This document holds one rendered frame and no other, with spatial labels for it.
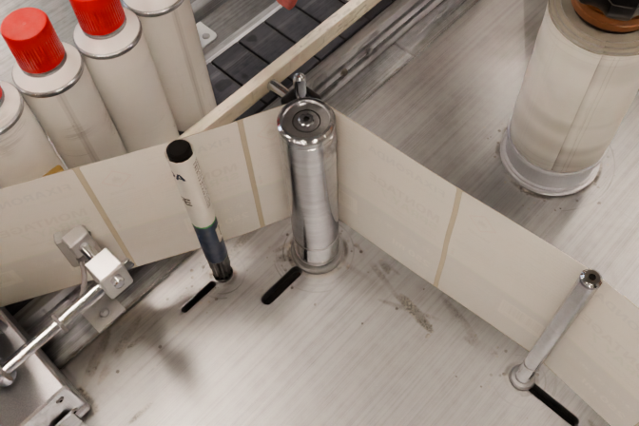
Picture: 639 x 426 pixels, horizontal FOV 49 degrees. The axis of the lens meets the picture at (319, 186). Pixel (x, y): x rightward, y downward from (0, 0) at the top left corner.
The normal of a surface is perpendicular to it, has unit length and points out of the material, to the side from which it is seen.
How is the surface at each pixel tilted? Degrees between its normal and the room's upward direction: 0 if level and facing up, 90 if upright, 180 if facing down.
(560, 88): 91
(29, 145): 90
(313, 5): 0
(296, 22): 0
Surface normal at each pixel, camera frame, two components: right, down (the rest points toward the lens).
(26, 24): -0.08, -0.54
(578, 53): -0.62, 0.69
